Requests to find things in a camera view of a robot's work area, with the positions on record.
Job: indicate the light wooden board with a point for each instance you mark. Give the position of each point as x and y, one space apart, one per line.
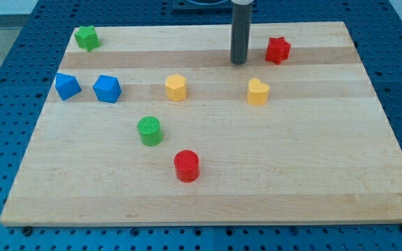
320 151

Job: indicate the red star block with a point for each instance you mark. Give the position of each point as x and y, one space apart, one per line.
278 50

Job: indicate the yellow heart block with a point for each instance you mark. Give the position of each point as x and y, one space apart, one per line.
257 93

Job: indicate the yellow hexagon block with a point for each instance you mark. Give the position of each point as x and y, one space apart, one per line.
175 87

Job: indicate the blue triangular block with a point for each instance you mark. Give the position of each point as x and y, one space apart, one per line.
66 86

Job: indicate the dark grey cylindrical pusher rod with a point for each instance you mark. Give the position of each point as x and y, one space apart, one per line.
241 22

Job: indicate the green cylinder block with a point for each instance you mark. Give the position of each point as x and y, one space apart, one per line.
149 129

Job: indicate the red cylinder block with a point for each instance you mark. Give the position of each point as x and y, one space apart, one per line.
187 166

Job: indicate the blue cube block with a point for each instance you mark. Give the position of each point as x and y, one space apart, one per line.
107 89

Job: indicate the green star block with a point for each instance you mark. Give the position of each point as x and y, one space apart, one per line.
87 38

